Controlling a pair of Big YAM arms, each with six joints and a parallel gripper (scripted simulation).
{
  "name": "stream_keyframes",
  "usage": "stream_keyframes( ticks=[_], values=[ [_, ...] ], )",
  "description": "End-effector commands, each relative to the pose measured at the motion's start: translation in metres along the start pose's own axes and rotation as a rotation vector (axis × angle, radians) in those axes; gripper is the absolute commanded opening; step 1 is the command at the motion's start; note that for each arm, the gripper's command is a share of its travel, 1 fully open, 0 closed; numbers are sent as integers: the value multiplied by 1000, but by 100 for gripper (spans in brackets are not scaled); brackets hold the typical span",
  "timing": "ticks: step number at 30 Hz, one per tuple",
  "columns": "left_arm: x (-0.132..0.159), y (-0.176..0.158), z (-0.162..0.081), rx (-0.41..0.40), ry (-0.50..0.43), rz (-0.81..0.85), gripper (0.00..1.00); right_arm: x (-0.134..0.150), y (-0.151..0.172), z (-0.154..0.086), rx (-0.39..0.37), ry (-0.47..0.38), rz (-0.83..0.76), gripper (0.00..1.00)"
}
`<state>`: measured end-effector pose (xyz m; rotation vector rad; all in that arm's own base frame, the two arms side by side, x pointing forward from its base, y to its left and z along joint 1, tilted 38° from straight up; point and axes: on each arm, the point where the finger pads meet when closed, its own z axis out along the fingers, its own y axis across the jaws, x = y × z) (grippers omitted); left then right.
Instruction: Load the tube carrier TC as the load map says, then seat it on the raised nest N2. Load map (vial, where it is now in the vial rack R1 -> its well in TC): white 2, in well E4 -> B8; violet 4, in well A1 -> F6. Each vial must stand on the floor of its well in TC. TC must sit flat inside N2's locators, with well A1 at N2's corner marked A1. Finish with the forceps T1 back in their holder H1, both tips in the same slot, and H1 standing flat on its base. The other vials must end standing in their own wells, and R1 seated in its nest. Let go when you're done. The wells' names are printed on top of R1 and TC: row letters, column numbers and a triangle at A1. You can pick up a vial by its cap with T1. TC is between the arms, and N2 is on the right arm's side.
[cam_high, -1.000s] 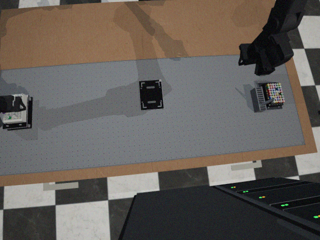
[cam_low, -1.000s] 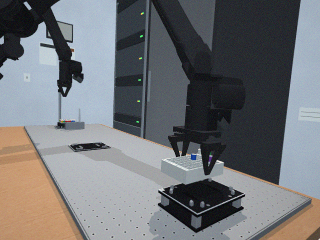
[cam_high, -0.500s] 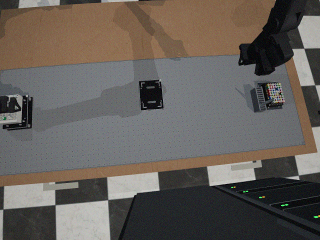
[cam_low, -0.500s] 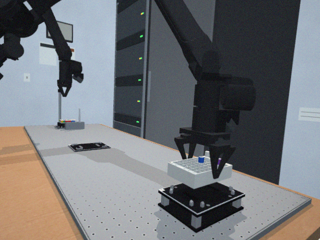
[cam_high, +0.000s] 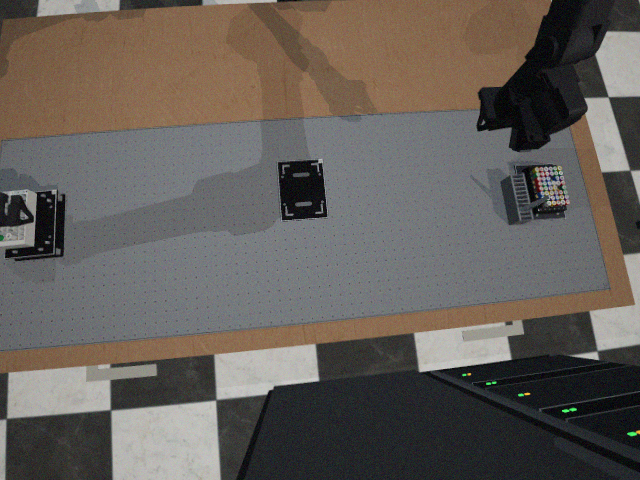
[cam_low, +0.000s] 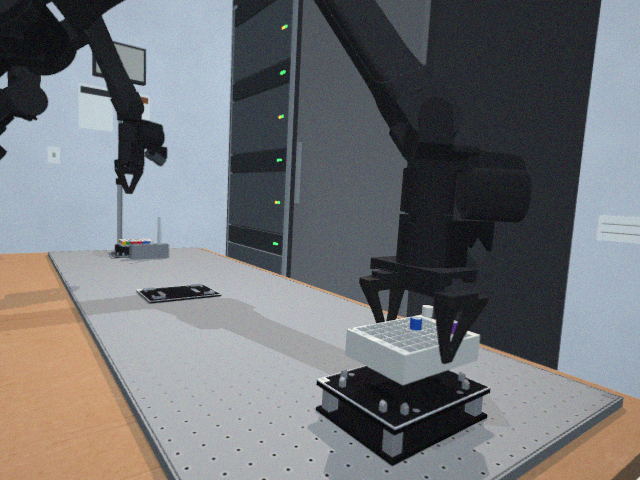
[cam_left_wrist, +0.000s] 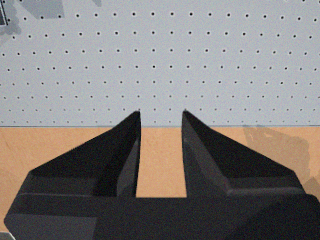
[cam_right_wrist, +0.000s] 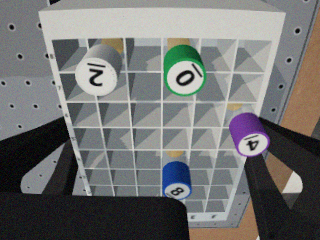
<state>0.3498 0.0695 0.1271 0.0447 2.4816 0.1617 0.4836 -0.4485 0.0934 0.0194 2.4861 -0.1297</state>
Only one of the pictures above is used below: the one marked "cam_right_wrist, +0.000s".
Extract blue vial with number 8 cap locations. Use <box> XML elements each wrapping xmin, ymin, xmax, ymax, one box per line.
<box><xmin>162</xmin><ymin>151</ymin><xmax>192</xmax><ymax>200</ymax></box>

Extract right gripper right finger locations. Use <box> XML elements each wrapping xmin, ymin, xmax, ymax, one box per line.
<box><xmin>244</xmin><ymin>117</ymin><xmax>320</xmax><ymax>240</ymax></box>

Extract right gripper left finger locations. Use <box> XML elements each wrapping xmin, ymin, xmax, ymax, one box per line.
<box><xmin>0</xmin><ymin>116</ymin><xmax>78</xmax><ymax>195</ymax></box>

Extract green-capped vial with number 0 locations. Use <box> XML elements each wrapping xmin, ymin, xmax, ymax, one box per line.
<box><xmin>163</xmin><ymin>38</ymin><xmax>207</xmax><ymax>96</ymax></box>

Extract grey flat base plate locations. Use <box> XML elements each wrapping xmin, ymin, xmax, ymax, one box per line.
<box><xmin>0</xmin><ymin>0</ymin><xmax>320</xmax><ymax>229</ymax></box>

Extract white vial cap numbered 2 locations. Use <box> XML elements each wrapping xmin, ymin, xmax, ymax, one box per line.
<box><xmin>75</xmin><ymin>38</ymin><xmax>125</xmax><ymax>96</ymax></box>

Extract violet vial numbered 4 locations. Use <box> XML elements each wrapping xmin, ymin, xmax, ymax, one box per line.
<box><xmin>225</xmin><ymin>103</ymin><xmax>270</xmax><ymax>157</ymax></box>

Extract white grid rack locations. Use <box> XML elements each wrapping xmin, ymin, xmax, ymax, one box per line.
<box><xmin>38</xmin><ymin>0</ymin><xmax>286</xmax><ymax>221</ymax></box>

